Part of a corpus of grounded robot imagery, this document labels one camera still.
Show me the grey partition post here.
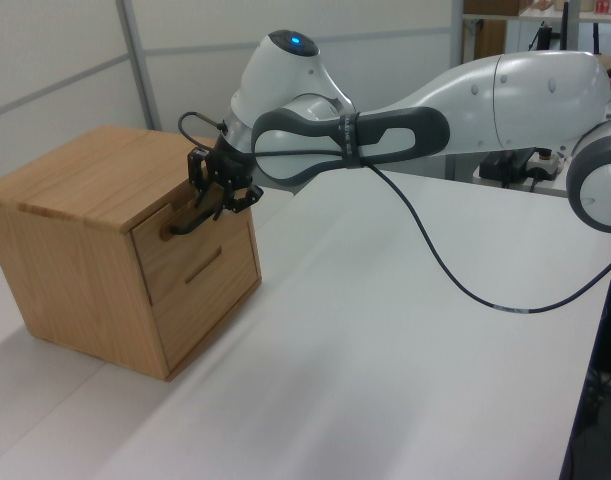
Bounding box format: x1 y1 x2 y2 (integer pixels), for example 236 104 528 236
448 0 467 69
115 0 162 132

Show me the black monitor stand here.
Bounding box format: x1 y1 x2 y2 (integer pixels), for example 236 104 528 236
528 20 562 52

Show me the black strap on arm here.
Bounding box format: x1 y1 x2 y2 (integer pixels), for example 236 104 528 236
336 112 369 170

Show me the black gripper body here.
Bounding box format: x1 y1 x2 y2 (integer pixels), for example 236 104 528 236
205 141 255 192

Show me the cardboard box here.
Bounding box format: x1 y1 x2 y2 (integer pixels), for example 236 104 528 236
463 0 522 16

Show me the wooden two-drawer cabinet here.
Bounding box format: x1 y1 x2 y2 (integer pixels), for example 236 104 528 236
0 124 264 384

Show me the white shelf unit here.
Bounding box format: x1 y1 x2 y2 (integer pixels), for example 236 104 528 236
460 0 611 57

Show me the wooden drawer with notch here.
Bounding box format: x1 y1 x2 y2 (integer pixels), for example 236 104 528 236
149 227 264 377

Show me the white background desk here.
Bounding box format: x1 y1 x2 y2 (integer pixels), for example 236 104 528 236
374 158 572 199

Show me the white emergency stop box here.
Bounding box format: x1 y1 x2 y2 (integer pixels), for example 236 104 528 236
527 148 570 182

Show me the wooden drawer with black handle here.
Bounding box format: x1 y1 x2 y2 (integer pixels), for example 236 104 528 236
129 187 259 306

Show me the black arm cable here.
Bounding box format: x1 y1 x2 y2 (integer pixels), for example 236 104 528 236
178 110 611 316

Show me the black power box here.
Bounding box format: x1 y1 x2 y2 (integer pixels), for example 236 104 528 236
478 149 530 189

